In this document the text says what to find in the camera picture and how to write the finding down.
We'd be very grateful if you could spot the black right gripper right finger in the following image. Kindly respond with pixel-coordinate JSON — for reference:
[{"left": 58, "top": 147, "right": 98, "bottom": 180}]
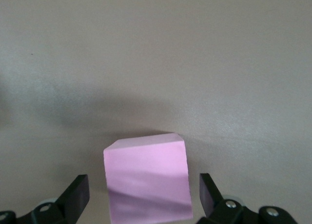
[{"left": 197, "top": 173, "right": 297, "bottom": 224}]

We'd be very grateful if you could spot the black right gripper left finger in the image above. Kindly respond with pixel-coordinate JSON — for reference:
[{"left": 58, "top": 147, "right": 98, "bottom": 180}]
[{"left": 0, "top": 174, "right": 90, "bottom": 224}]

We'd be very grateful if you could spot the pink foam block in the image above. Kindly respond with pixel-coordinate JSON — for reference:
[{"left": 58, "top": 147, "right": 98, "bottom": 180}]
[{"left": 103, "top": 132, "right": 193, "bottom": 224}]

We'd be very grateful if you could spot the brown table cover mat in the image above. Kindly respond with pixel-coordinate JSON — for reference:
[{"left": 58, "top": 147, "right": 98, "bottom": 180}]
[{"left": 0, "top": 0, "right": 312, "bottom": 224}]

